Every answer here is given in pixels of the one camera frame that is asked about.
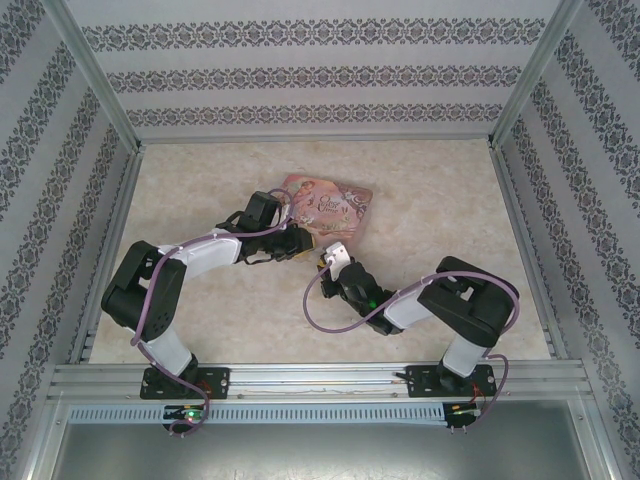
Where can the aluminium cross rail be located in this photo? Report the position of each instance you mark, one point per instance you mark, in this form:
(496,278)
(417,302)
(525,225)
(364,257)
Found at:
(315,138)

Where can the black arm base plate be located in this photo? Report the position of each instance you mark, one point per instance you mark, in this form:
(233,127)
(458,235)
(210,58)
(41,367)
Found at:
(220,382)
(417,382)

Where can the aluminium side rail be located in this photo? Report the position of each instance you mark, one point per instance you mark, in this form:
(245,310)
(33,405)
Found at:
(527,250)

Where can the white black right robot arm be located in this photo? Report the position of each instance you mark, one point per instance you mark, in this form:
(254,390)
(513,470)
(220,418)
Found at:
(410,310)

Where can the aluminium frame post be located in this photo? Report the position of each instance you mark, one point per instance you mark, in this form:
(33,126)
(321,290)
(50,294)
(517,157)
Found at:
(537,75)
(95,75)

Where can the pink illustrated storybook box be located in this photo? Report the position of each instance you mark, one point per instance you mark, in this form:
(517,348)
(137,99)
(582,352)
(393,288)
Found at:
(340,210)

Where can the small circuit board green light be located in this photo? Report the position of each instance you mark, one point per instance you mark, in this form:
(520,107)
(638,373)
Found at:
(462,410)
(190,414)

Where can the aluminium mounting rail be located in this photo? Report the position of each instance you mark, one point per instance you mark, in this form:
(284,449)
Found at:
(310,375)

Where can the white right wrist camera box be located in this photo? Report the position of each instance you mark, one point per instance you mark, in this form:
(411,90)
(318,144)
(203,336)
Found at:
(339,254)

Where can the grey metal sheet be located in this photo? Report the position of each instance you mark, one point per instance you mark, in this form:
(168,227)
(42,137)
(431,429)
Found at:
(320,455)

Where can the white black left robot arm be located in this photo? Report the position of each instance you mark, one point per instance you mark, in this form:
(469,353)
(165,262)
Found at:
(210,255)

